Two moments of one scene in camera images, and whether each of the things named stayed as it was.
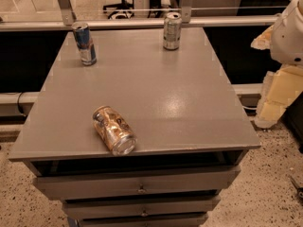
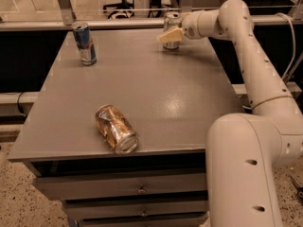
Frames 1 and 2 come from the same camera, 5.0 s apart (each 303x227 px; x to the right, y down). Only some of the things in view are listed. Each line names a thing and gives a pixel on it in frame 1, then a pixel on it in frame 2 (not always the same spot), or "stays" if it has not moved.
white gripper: (288, 40) → (190, 26)
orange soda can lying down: (120, 138) stays
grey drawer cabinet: (191, 129) stays
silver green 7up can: (172, 30) stays
